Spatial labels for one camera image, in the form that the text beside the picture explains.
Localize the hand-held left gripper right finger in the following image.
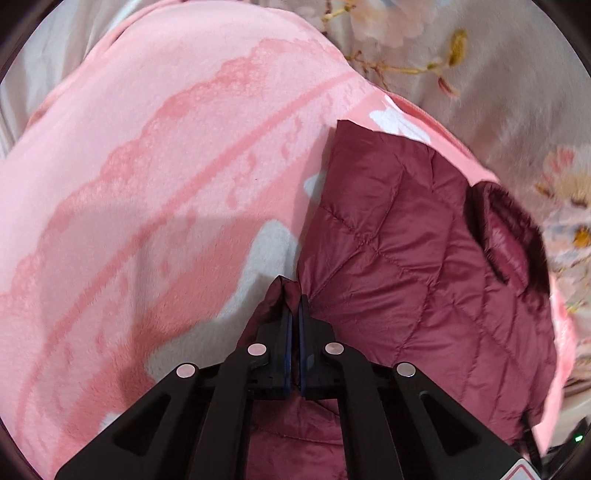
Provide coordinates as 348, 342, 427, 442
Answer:
298, 294, 536, 480

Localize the grey floral bed sheet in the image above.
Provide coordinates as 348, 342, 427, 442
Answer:
318, 0, 591, 402

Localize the white cloth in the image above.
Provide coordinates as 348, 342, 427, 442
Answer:
0, 0, 118, 155

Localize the maroon quilted jacket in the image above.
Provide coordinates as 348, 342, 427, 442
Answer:
240, 119, 559, 480

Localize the pink printed blanket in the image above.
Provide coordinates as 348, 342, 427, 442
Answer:
0, 0, 583, 480

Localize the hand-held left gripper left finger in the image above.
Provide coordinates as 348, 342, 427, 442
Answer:
54, 295, 294, 480

